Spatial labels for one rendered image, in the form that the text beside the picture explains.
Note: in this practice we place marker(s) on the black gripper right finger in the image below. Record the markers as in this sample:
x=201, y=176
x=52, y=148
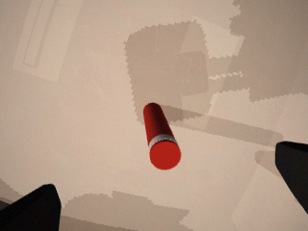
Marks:
x=292, y=162

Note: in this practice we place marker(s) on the red peg with white band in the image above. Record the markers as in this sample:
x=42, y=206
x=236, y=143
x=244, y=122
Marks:
x=164, y=150

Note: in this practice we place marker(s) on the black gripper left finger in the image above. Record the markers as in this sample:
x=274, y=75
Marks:
x=37, y=211

